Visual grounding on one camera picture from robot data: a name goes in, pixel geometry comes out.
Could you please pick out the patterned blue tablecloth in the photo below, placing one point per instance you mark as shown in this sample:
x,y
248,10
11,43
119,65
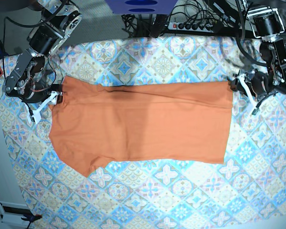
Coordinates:
x,y
160,194

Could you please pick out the white power strip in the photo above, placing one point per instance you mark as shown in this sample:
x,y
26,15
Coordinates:
x,y
182,26

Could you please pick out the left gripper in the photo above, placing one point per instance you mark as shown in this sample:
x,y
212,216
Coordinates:
x,y
257,82

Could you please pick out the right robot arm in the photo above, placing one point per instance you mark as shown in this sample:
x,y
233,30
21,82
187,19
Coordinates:
x,y
59,18

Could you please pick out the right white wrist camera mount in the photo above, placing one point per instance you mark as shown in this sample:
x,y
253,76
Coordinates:
x,y
35,115

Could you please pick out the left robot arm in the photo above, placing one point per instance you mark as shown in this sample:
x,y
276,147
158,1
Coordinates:
x,y
267,26

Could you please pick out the orange T-shirt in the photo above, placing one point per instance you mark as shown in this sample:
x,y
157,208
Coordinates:
x,y
95,125

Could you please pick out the blue plastic box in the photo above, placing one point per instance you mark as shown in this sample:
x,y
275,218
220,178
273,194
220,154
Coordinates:
x,y
141,6

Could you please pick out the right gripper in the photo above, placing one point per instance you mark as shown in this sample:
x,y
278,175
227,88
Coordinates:
x,y
35,92

